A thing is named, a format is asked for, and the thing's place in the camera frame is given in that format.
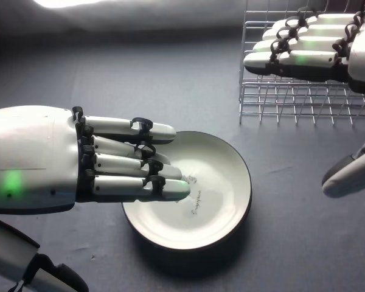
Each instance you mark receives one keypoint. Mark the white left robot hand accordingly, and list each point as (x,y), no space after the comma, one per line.
(33,152)

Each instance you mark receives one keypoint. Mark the white backdrop sheet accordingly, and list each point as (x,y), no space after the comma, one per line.
(140,12)

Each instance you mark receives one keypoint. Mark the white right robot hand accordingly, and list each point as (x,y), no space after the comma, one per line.
(316,57)

